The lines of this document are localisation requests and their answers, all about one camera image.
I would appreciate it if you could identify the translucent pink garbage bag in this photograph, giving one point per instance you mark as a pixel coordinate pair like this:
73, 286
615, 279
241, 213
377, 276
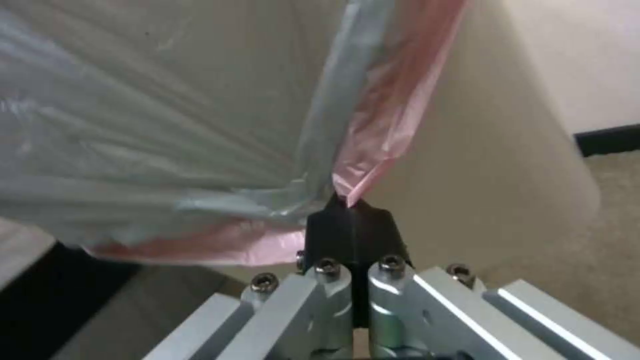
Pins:
150, 112

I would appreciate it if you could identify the black baseboard strip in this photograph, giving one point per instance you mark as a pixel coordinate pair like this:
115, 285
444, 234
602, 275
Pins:
607, 140

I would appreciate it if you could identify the white trash can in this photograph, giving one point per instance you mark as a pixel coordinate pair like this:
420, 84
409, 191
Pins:
500, 112

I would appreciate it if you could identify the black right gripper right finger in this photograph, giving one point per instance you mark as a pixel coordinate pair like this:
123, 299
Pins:
380, 232

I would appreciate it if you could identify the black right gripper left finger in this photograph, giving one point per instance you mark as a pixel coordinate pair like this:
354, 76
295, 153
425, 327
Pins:
330, 232

